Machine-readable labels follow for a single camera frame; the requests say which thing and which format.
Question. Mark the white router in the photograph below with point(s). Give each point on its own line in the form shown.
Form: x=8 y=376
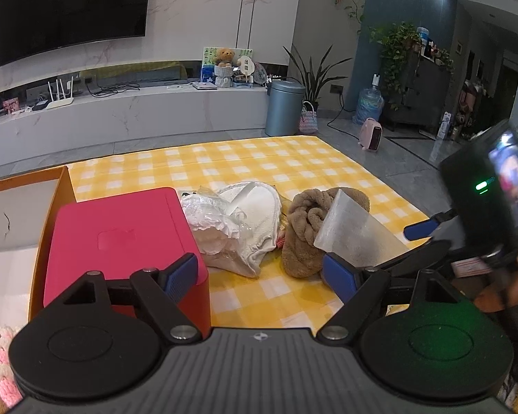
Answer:
x=58 y=102

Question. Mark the black curved television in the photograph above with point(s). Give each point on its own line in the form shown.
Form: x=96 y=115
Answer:
x=69 y=8

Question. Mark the small black box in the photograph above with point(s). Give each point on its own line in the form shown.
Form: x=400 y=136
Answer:
x=39 y=105

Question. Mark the person's right hand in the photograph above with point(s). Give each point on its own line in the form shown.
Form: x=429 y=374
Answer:
x=487 y=299

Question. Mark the grey pedal trash bin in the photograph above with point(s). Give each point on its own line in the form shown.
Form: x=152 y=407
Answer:
x=285 y=108

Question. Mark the printed picture board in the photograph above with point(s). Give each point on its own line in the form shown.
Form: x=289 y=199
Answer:
x=207 y=62

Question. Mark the pink knitted cloth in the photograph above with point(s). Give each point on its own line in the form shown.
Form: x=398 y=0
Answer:
x=2 y=366

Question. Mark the pink card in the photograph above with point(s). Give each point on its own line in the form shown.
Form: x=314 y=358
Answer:
x=11 y=105

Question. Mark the patterned round fan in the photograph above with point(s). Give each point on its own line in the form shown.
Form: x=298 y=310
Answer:
x=261 y=74

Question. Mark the cream lace-trimmed underwear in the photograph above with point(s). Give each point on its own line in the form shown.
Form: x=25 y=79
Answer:
x=259 y=207

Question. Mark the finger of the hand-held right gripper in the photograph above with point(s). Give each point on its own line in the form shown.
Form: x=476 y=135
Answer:
x=427 y=254
x=421 y=229

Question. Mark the woven basket bag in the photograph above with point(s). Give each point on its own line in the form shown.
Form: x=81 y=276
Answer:
x=308 y=120

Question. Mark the orange cardboard box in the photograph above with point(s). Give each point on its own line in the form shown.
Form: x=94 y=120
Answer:
x=8 y=267

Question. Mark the dark cabinet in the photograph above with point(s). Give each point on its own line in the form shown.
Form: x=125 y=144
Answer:
x=427 y=90

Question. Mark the teddy bear bouquet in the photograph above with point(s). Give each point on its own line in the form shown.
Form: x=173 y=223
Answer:
x=224 y=58

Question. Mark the white flat book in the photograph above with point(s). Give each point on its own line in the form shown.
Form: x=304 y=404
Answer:
x=205 y=86

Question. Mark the white spray bottle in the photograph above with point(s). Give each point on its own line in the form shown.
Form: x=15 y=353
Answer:
x=444 y=124

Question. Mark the white lace cloth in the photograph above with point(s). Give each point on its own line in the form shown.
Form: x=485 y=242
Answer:
x=207 y=220

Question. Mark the white marble tv console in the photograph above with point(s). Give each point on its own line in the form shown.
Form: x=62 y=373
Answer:
x=134 y=116

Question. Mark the yellow checkered blanket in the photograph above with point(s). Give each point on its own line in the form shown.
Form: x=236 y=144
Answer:
x=263 y=159

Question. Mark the small snack packet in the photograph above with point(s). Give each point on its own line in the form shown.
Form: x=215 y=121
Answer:
x=282 y=230

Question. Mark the clear plastic bag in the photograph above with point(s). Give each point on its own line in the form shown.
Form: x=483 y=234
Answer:
x=358 y=233

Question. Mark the pink space heater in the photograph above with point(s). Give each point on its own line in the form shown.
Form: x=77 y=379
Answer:
x=370 y=136

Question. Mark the red square box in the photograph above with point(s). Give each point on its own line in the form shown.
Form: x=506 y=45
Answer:
x=112 y=224

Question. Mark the blue white container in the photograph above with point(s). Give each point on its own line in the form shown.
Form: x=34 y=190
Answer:
x=423 y=35

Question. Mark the wall socket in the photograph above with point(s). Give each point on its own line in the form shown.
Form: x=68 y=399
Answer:
x=336 y=89

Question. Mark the blue water jug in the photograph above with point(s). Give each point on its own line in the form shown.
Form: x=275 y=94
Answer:
x=369 y=103

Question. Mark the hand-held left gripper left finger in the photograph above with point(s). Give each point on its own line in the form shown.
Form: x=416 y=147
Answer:
x=181 y=276

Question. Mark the tall leafy potted plant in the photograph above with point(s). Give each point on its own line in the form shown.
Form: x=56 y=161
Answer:
x=315 y=77

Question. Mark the bushy trailing plant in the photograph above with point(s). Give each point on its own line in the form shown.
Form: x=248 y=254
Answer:
x=395 y=43

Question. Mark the white round fan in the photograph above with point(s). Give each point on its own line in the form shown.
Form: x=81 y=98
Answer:
x=245 y=67

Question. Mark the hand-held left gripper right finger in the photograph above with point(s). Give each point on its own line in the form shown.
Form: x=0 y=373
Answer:
x=339 y=276

